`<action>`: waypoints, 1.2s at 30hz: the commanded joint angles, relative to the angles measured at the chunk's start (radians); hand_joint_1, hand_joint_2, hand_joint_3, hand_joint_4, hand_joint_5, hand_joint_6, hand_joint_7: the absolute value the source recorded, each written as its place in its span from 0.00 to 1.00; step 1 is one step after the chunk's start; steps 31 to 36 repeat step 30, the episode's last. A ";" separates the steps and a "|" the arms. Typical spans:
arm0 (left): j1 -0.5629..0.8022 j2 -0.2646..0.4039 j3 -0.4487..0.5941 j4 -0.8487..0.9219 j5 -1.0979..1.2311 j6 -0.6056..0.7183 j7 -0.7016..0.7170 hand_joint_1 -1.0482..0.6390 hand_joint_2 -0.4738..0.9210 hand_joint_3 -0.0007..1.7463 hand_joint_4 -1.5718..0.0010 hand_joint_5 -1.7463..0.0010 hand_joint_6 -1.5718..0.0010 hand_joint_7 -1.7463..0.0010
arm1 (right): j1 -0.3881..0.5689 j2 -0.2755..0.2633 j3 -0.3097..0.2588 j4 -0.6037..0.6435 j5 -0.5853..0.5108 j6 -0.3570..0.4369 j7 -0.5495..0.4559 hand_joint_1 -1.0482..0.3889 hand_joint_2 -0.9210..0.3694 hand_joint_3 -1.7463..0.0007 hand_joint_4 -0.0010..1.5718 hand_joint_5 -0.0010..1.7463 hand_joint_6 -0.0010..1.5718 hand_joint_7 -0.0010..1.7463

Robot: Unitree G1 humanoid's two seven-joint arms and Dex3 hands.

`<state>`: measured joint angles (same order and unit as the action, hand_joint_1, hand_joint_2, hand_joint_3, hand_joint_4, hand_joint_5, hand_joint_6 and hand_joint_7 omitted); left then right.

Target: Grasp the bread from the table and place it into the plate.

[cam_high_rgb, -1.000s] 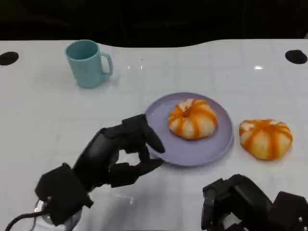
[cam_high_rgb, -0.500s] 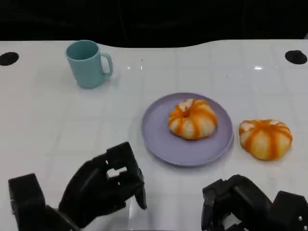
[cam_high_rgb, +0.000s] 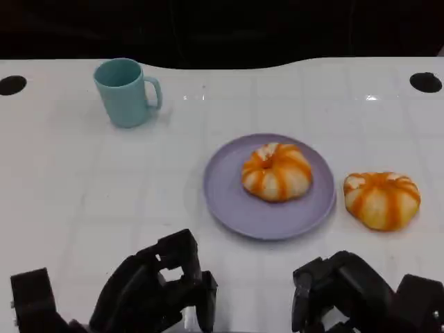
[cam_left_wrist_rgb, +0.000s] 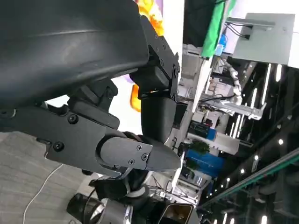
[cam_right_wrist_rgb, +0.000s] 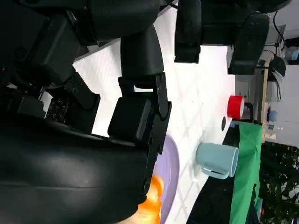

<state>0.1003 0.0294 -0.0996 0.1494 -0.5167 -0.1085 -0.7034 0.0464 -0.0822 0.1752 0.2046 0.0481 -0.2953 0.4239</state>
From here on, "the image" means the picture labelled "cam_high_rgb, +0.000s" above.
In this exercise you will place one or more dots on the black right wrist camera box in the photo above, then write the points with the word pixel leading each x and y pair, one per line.
pixel 423 305

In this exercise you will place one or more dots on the pale green mug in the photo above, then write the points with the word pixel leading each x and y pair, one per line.
pixel 121 100

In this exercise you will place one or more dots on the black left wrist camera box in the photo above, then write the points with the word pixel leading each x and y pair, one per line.
pixel 33 298

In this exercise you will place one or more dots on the orange white toy bread roll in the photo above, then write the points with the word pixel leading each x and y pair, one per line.
pixel 277 173
pixel 381 201

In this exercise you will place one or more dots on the black table grommet hole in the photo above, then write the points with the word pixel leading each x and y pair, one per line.
pixel 425 82
pixel 12 85

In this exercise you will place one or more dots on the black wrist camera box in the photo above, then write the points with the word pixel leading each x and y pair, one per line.
pixel 33 298
pixel 423 305

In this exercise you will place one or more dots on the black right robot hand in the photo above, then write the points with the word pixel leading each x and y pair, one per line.
pixel 347 288

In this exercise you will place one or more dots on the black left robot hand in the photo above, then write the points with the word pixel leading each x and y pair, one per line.
pixel 138 288

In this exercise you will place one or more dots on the lilac plate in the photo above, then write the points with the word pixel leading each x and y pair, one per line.
pixel 225 194

